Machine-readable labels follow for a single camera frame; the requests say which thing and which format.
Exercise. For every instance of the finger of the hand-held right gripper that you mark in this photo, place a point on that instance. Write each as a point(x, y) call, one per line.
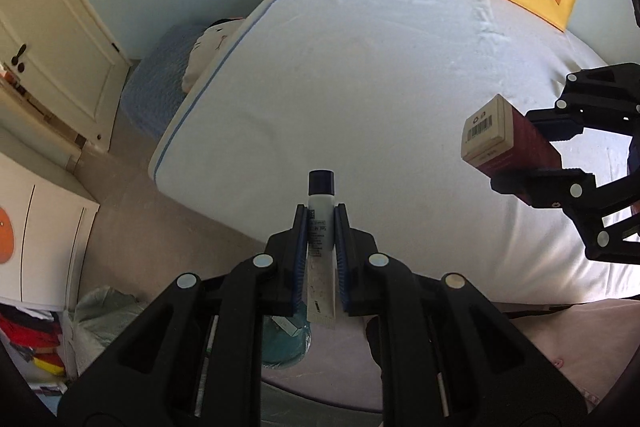
point(550, 189)
point(560, 124)

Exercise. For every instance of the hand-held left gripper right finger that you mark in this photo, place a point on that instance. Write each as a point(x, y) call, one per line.
point(340, 267)

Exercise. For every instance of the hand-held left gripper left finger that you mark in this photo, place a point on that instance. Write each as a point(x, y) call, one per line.
point(300, 257)

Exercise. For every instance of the white cosmetic tube dark cap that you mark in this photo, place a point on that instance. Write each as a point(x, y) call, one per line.
point(320, 217)

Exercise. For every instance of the red box white end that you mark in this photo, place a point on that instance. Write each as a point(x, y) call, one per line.
point(520, 147)

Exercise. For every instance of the teal trash bag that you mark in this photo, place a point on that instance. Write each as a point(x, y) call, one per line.
point(285, 349)

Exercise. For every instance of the light green plastic bag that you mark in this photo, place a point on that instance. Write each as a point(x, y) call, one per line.
point(105, 312)

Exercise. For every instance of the blue cushion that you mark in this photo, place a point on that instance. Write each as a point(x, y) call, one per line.
point(155, 97)

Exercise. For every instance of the white plush pillow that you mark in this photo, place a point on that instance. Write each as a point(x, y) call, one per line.
point(210, 52)

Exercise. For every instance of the white drawer unit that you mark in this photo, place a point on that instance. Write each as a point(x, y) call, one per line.
point(45, 232)

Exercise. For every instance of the colourful clothes pile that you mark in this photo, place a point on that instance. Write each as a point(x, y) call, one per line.
point(30, 342)

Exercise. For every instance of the orange sticker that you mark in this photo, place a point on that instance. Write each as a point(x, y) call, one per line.
point(5, 237)

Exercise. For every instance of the cream cabinet door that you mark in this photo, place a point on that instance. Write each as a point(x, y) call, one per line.
point(60, 47)

